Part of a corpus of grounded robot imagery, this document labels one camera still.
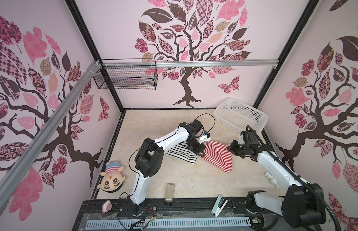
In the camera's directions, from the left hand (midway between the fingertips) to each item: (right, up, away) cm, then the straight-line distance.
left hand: (201, 156), depth 84 cm
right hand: (+17, +6, +2) cm, 18 cm away
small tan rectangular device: (-18, -20, -8) cm, 29 cm away
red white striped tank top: (+10, +1, +1) cm, 10 cm away
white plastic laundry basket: (+33, +24, +30) cm, 51 cm away
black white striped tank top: (-12, +1, +9) cm, 15 cm away
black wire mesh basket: (-48, +53, +11) cm, 73 cm away
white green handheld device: (+8, -23, -11) cm, 27 cm away
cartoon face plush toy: (-49, -11, -8) cm, 51 cm away
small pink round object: (-49, -22, -13) cm, 56 cm away
